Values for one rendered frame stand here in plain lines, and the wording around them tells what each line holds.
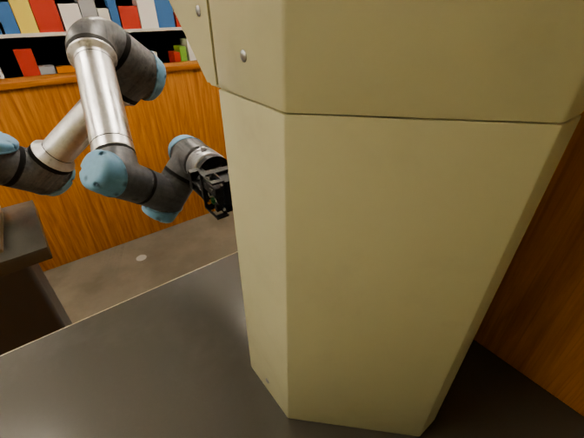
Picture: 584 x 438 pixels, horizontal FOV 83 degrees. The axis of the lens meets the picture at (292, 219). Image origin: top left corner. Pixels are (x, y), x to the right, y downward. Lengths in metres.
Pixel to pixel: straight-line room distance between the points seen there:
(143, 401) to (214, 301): 0.22
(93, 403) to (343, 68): 0.62
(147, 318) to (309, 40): 0.64
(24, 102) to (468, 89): 2.21
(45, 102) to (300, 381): 2.08
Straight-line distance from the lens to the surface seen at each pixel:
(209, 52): 0.36
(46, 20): 2.79
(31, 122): 2.33
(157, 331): 0.73
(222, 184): 0.56
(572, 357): 0.69
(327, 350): 0.44
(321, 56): 0.25
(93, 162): 0.66
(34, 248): 1.10
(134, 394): 0.67
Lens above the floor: 1.48
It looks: 34 degrees down
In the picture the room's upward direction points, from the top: straight up
